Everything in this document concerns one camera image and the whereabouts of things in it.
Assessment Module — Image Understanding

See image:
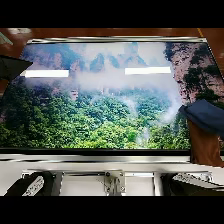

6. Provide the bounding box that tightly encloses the blue garment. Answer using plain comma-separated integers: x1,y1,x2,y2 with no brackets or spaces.
178,98,224,140

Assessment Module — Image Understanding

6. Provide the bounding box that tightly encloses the brown garment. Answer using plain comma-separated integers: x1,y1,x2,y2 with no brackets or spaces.
186,119,224,168

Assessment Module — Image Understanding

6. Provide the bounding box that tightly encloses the silver frame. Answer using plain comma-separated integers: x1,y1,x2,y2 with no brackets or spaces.
0,35,224,197

